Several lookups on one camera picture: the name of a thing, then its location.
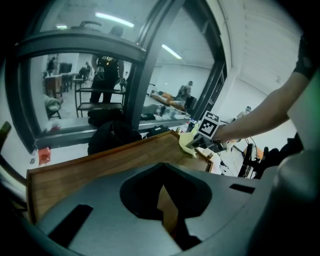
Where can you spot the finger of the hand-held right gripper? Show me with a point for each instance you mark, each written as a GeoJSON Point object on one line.
{"type": "Point", "coordinates": [196, 144]}

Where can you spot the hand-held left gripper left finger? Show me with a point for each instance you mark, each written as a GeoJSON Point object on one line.
{"type": "Point", "coordinates": [105, 215]}

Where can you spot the dark window frame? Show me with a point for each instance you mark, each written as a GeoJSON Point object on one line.
{"type": "Point", "coordinates": [150, 75]}

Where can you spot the yellow cloth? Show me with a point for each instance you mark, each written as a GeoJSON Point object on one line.
{"type": "Point", "coordinates": [186, 140]}

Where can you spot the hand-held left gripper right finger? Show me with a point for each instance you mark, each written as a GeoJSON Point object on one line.
{"type": "Point", "coordinates": [230, 197]}

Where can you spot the person's right forearm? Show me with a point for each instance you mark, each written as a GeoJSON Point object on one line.
{"type": "Point", "coordinates": [257, 117]}

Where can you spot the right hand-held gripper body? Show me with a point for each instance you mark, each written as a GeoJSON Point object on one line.
{"type": "Point", "coordinates": [208, 125]}

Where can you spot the wooden shelf table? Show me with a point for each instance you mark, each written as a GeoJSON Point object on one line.
{"type": "Point", "coordinates": [100, 165]}

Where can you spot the red packet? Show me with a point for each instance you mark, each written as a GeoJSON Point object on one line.
{"type": "Point", "coordinates": [44, 156]}

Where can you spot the person's black clothing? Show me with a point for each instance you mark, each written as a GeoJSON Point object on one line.
{"type": "Point", "coordinates": [303, 60]}

